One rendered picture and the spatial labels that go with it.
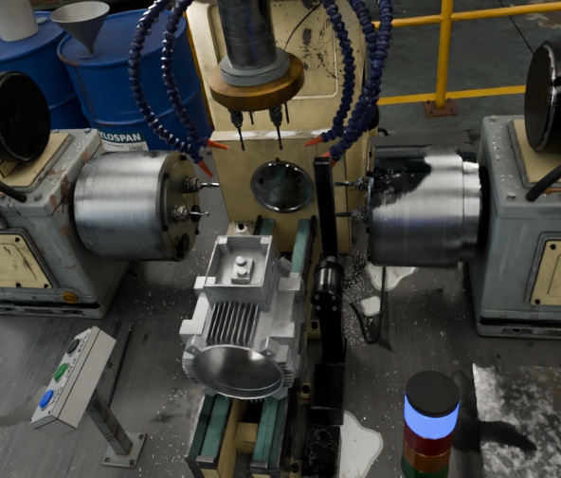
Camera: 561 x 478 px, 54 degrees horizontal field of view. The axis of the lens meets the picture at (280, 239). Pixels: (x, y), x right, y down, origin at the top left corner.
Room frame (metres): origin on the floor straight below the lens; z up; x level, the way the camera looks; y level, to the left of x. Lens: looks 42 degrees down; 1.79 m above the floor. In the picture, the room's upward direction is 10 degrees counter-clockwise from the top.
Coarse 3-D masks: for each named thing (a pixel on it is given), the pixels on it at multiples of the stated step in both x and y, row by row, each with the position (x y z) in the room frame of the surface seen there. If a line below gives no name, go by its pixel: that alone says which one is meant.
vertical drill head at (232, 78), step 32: (224, 0) 0.93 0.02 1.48; (256, 0) 0.93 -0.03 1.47; (224, 32) 0.95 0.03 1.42; (256, 32) 0.92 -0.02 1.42; (224, 64) 0.96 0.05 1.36; (256, 64) 0.92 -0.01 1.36; (288, 64) 0.94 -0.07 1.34; (224, 96) 0.90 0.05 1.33; (256, 96) 0.88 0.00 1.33; (288, 96) 0.89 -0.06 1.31
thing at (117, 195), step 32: (96, 160) 1.03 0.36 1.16; (128, 160) 1.01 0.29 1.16; (160, 160) 0.99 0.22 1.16; (96, 192) 0.95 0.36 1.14; (128, 192) 0.93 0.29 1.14; (160, 192) 0.92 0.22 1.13; (192, 192) 1.01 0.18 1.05; (96, 224) 0.91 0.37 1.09; (128, 224) 0.89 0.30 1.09; (160, 224) 0.88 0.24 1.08; (192, 224) 1.00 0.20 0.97; (128, 256) 0.90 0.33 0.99; (160, 256) 0.88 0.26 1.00
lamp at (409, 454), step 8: (408, 448) 0.31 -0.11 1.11; (408, 456) 0.31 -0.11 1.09; (416, 456) 0.30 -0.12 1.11; (424, 456) 0.30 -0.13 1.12; (432, 456) 0.30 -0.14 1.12; (440, 456) 0.30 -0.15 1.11; (448, 456) 0.30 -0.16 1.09; (416, 464) 0.30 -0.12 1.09; (424, 464) 0.30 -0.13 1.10; (432, 464) 0.30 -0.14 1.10; (440, 464) 0.30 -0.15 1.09
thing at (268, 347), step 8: (280, 264) 0.70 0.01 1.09; (288, 264) 0.70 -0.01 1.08; (280, 272) 0.69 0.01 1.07; (288, 272) 0.69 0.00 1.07; (192, 344) 0.55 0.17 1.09; (200, 344) 0.56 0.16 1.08; (264, 344) 0.53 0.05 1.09; (272, 344) 0.53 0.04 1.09; (192, 352) 0.55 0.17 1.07; (264, 352) 0.52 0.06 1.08; (272, 352) 0.52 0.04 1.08; (208, 392) 0.55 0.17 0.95; (280, 392) 0.52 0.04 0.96
